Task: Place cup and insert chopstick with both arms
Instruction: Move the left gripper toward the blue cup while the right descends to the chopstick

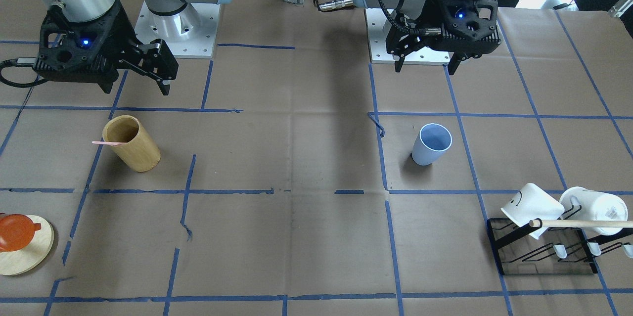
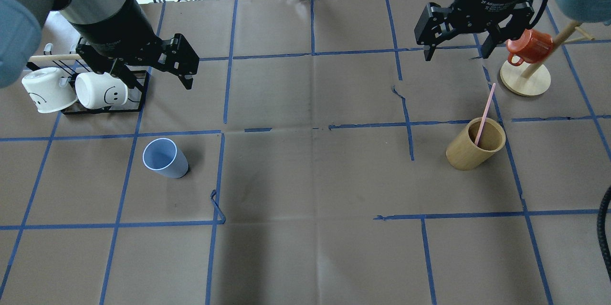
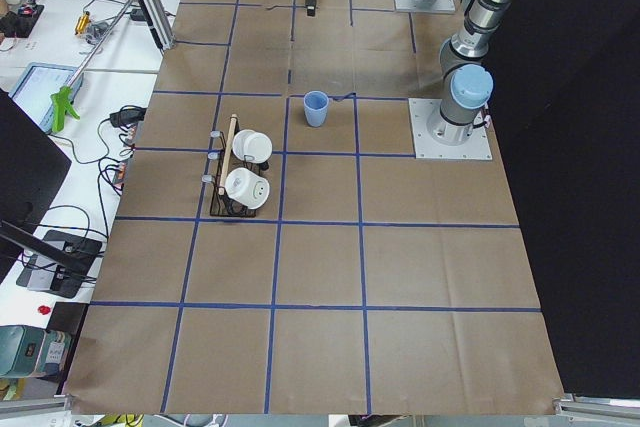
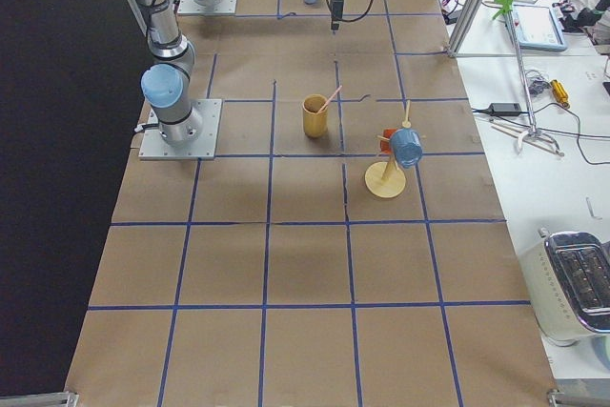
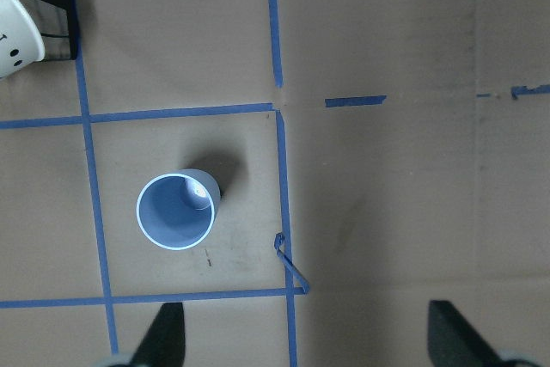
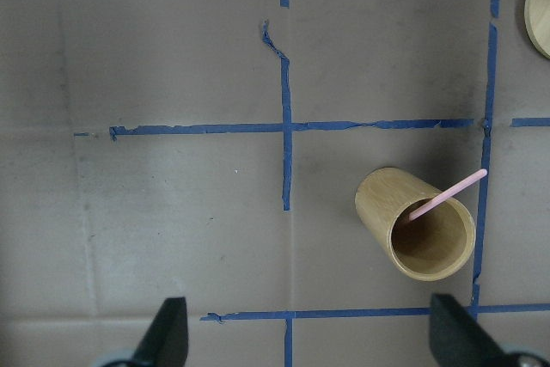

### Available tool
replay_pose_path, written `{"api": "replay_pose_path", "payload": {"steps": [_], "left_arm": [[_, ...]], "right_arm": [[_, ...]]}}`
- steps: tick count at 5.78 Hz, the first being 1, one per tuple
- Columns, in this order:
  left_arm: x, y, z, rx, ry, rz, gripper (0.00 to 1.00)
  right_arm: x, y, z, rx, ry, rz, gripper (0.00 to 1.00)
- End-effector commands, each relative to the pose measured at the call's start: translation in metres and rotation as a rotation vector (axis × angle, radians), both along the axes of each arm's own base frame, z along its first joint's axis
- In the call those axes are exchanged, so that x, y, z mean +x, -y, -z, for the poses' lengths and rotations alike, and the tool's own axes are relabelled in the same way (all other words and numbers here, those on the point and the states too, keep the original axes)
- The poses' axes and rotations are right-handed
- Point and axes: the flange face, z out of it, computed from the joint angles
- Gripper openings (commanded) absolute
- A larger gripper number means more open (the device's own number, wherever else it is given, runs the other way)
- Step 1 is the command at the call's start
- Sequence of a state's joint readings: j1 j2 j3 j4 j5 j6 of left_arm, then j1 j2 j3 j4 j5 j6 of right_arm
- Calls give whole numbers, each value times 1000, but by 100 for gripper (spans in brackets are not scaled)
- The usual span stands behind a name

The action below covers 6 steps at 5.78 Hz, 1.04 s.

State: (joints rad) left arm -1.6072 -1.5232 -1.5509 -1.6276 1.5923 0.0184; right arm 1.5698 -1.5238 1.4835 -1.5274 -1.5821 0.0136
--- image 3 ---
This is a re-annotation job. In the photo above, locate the green box device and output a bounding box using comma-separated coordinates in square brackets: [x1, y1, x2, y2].
[1, 325, 71, 378]

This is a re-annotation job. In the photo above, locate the brown paper table mat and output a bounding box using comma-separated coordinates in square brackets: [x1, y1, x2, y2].
[66, 0, 562, 415]

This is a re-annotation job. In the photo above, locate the white smiley mug front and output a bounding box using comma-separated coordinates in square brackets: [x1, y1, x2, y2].
[225, 167, 270, 209]

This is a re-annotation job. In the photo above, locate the black power adapter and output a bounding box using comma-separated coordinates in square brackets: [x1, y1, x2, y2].
[109, 106, 147, 127]

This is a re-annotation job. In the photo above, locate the white smiley mug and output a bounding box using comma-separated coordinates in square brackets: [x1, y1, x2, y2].
[225, 167, 270, 209]
[232, 129, 273, 164]

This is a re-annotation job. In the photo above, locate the light blue plastic cup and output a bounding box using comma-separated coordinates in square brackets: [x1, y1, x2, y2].
[303, 91, 329, 128]

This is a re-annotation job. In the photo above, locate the blue framed tablet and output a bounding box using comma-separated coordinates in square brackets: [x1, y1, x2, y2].
[10, 62, 83, 134]

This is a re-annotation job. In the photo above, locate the black wire cup rack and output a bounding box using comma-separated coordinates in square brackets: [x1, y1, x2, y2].
[202, 113, 273, 218]

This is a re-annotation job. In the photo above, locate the green handled reacher grabber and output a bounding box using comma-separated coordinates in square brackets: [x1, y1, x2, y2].
[50, 0, 135, 133]

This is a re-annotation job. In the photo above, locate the black monitor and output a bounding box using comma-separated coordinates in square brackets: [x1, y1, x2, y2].
[0, 88, 73, 283]

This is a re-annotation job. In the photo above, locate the white smiley mug rear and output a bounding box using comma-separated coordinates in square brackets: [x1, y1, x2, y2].
[232, 129, 273, 164]

